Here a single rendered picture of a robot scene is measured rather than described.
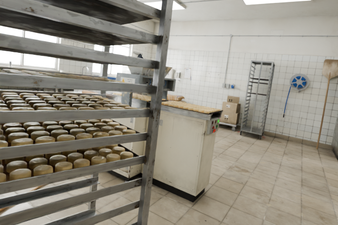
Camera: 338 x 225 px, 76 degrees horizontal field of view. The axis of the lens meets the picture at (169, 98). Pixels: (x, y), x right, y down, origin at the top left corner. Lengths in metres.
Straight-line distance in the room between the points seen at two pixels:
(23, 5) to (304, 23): 6.08
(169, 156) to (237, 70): 4.44
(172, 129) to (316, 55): 4.62
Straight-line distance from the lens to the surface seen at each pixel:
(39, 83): 0.65
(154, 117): 0.79
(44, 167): 0.77
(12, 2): 0.65
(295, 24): 6.35
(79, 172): 0.75
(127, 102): 2.33
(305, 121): 6.17
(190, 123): 2.13
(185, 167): 2.25
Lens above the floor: 1.19
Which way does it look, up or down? 6 degrees down
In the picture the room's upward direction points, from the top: 7 degrees clockwise
